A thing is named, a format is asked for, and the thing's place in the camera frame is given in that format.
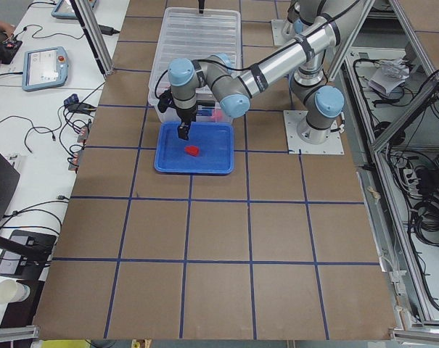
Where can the aluminium frame post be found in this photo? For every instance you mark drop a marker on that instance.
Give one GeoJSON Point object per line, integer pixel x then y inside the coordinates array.
{"type": "Point", "coordinates": [92, 32]}

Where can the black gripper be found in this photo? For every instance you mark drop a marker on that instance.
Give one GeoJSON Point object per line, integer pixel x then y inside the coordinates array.
{"type": "Point", "coordinates": [186, 115]}

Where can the white paper cup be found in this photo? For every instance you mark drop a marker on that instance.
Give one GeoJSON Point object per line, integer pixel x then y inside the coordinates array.
{"type": "Point", "coordinates": [11, 291]}

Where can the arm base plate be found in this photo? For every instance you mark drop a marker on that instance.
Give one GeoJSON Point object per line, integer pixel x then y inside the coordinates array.
{"type": "Point", "coordinates": [279, 32]}
{"type": "Point", "coordinates": [303, 139]}

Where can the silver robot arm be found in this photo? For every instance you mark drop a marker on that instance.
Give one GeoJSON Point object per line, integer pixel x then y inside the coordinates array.
{"type": "Point", "coordinates": [325, 24]}
{"type": "Point", "coordinates": [293, 24]}

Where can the red block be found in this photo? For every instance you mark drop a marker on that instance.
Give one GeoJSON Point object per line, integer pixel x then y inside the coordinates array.
{"type": "Point", "coordinates": [217, 116]}
{"type": "Point", "coordinates": [192, 150]}

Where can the blue teach pendant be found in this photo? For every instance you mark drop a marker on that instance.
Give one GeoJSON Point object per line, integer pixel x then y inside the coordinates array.
{"type": "Point", "coordinates": [44, 68]}
{"type": "Point", "coordinates": [63, 10]}

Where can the red block in box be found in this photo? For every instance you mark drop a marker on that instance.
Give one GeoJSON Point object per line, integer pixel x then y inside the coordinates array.
{"type": "Point", "coordinates": [217, 116]}

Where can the blue plastic tray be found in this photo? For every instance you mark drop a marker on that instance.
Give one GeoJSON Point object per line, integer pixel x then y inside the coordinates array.
{"type": "Point", "coordinates": [209, 150]}

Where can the black power adapter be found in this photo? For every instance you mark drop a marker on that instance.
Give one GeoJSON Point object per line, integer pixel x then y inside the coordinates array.
{"type": "Point", "coordinates": [107, 30]}

